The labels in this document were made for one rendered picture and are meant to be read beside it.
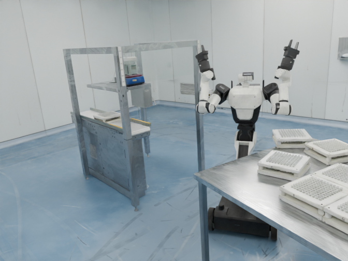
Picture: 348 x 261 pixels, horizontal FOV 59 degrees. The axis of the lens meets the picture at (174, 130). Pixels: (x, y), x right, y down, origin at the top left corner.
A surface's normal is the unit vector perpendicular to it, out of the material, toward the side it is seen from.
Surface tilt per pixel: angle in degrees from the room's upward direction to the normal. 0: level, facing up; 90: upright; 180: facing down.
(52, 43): 90
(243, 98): 90
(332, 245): 0
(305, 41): 90
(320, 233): 0
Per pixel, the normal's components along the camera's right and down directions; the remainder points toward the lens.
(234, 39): -0.66, 0.26
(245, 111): -0.33, 0.29
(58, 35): 0.74, 0.15
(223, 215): -0.29, -0.46
